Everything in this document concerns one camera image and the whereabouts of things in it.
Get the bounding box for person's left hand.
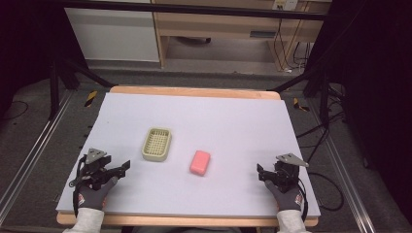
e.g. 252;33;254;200
75;177;120;211

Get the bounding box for person's right hand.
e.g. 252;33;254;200
263;180;305;213

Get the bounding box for wooden table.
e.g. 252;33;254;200
55;84;320;228

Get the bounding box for black curtain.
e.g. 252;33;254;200
305;0;412;224
0;0;89;115

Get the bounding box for white foam mat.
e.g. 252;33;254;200
55;92;322;218

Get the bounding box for black horizontal frame bar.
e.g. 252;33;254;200
61;0;327;21

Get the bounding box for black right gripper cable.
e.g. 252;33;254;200
296;177;309;223

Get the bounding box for yellow black striped tape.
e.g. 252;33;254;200
292;97;311;114
84;89;98;108

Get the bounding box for thin black floor cable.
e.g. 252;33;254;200
0;100;30;121

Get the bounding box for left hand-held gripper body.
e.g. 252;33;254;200
78;148;115;190

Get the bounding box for wooden desk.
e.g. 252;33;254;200
151;0;332;71

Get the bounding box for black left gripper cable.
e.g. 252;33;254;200
68;154;89;218

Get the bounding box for dark object under desk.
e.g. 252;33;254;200
175;36;212;46

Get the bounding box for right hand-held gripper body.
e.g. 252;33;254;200
273;152;310;194

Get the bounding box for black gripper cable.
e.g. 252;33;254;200
296;177;309;223
68;154;89;218

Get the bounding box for pink soap bar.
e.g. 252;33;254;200
189;150;212;178

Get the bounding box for black metal stand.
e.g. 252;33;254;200
48;52;117;121
266;62;332;126

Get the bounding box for beige slotted soap dish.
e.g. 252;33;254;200
141;126;173;163

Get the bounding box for hanging cables under desk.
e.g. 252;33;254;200
273;17;313;71

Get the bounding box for metal floor rail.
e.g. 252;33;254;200
307;96;381;233
0;89;75;225

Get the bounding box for white cabinet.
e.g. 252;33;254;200
63;0;160;63

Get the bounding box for white wall socket strip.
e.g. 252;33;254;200
271;0;299;12

